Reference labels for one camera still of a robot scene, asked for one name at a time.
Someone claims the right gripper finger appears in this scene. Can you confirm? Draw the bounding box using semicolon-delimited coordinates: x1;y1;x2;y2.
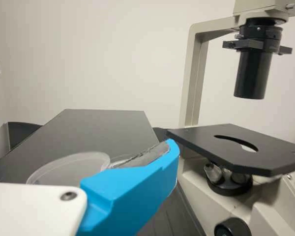
71;138;180;236

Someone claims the petri dish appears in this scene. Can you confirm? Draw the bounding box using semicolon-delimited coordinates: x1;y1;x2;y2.
26;150;112;185

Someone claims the black platform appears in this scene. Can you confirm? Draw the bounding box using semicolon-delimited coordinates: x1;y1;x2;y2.
0;109;200;236

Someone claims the cream microscope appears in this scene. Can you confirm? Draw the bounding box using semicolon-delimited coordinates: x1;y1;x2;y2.
166;0;295;236

